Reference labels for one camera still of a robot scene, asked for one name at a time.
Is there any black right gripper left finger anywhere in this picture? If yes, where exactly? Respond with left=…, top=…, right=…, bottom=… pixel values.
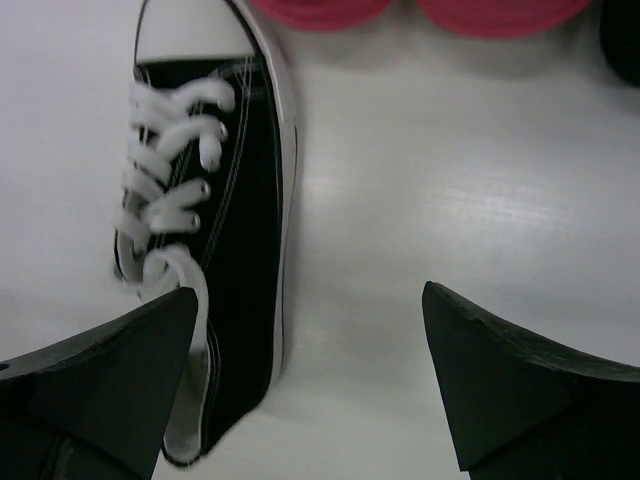
left=1, top=287, right=197, bottom=480

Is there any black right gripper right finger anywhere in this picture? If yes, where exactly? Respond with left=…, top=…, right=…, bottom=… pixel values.
left=422, top=282, right=639, bottom=480

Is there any black sneaker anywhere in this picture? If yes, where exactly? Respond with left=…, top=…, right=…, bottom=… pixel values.
left=114, top=1, right=298, bottom=468

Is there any pink patterned sandal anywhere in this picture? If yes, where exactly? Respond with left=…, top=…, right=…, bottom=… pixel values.
left=253, top=0, right=392, bottom=32
left=417, top=0, right=591, bottom=38

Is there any left dark green shoe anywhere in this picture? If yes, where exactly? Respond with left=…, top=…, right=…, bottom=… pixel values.
left=599, top=0, right=640, bottom=88

